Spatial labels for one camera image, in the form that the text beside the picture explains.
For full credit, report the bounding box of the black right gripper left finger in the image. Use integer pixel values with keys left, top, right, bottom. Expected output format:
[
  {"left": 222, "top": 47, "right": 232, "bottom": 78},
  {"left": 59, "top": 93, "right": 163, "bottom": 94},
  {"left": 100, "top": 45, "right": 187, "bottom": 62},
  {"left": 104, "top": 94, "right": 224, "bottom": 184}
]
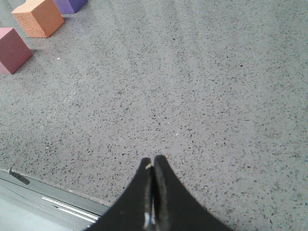
[{"left": 87, "top": 158, "right": 153, "bottom": 231}]

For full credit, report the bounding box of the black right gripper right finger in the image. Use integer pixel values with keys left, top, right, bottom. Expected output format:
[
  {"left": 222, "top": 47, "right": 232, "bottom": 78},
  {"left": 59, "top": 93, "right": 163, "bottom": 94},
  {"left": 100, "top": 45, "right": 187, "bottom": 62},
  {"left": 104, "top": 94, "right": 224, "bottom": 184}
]
[{"left": 154, "top": 155, "right": 231, "bottom": 231}]

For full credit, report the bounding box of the orange foam cube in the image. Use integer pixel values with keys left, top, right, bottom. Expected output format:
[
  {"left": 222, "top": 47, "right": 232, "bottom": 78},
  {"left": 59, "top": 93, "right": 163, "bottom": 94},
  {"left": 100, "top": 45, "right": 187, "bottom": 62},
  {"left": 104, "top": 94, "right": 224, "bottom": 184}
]
[{"left": 12, "top": 0, "right": 64, "bottom": 38}]

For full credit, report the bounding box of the pink foam cube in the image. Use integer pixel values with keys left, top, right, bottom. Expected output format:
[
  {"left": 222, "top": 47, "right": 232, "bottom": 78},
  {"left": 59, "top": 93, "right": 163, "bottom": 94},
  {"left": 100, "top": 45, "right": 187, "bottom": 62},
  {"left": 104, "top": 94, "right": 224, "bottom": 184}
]
[{"left": 0, "top": 27, "right": 32, "bottom": 74}]

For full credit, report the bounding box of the purple foam cube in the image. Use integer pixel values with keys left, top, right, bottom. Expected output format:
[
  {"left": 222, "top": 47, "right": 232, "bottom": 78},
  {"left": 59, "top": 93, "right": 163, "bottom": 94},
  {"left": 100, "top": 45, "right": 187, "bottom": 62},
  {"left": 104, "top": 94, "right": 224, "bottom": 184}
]
[{"left": 53, "top": 0, "right": 88, "bottom": 14}]

